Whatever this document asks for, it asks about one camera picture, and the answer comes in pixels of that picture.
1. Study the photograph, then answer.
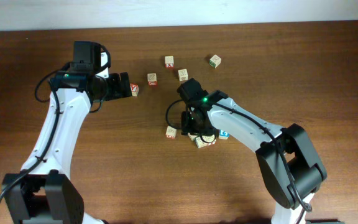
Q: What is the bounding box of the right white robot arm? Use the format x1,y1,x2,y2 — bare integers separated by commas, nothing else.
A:
177,78,327,223

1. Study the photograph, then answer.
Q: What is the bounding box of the wooden block letter T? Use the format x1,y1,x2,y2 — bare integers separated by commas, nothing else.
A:
195,137,208,149

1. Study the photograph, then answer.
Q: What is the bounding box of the wooden block red side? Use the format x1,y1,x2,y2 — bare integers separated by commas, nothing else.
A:
164,55,175,68

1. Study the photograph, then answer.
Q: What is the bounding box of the wooden block blue two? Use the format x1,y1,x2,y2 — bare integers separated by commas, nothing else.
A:
219,130,229,139

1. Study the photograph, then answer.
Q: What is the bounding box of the wooden block green side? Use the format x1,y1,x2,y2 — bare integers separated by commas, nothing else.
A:
209,55,222,68

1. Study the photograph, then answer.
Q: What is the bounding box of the wooden block number four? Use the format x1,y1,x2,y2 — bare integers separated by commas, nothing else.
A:
165,126,177,139

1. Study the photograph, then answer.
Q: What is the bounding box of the wooden block red A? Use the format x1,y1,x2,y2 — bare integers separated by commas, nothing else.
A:
130,83,139,96

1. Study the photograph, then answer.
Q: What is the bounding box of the wooden block letter N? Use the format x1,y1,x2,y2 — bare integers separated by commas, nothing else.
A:
204,135,216,146

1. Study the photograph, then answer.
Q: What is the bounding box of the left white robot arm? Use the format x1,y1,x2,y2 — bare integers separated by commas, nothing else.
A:
0,41,132,223

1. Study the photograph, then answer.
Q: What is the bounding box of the plain wooden letter block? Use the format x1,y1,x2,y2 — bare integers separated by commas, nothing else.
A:
178,69,188,81

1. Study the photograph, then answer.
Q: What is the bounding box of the wooden block number one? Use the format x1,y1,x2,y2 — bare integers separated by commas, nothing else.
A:
188,133,198,141

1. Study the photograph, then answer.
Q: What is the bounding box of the wooden block red bottom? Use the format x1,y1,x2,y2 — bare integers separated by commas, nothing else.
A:
147,73,157,85

